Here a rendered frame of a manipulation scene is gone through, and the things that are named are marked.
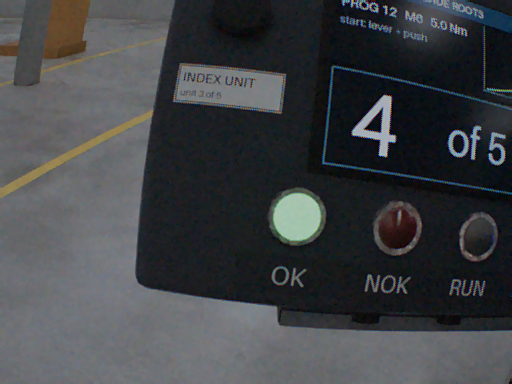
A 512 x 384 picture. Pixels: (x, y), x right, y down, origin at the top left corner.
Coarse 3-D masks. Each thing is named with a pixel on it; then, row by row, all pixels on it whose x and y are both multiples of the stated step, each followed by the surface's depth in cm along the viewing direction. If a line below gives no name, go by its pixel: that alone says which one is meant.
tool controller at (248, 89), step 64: (192, 0) 33; (256, 0) 32; (320, 0) 33; (384, 0) 33; (448, 0) 33; (192, 64) 33; (256, 64) 33; (320, 64) 33; (384, 64) 33; (448, 64) 33; (192, 128) 33; (256, 128) 33; (320, 128) 33; (448, 128) 33; (192, 192) 33; (256, 192) 33; (320, 192) 34; (384, 192) 34; (448, 192) 34; (192, 256) 34; (256, 256) 34; (320, 256) 34; (384, 256) 34; (448, 256) 34; (448, 320) 40
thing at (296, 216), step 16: (288, 192) 33; (304, 192) 33; (272, 208) 33; (288, 208) 33; (304, 208) 33; (320, 208) 33; (272, 224) 33; (288, 224) 33; (304, 224) 33; (320, 224) 33; (288, 240) 33; (304, 240) 33
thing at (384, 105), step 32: (352, 96) 33; (384, 96) 33; (416, 96) 33; (352, 128) 33; (384, 128) 33; (416, 128) 33; (320, 160) 33; (352, 160) 33; (384, 160) 33; (416, 160) 33
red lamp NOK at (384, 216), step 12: (384, 204) 34; (396, 204) 33; (408, 204) 33; (384, 216) 33; (396, 216) 33; (408, 216) 33; (372, 228) 34; (384, 228) 33; (396, 228) 33; (408, 228) 33; (420, 228) 34; (384, 240) 33; (396, 240) 33; (408, 240) 33; (396, 252) 34
